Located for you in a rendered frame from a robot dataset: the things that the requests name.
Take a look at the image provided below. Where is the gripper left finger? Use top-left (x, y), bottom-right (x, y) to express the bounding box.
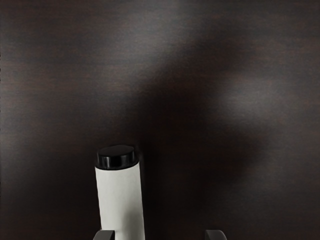
top-left (93, 229), bottom-right (116, 240)

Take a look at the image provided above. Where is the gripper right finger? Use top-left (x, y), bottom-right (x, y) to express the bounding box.
top-left (204, 229), bottom-right (227, 240)

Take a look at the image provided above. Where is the white marker pen black cap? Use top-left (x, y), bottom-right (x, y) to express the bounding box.
top-left (94, 144), bottom-right (146, 240)

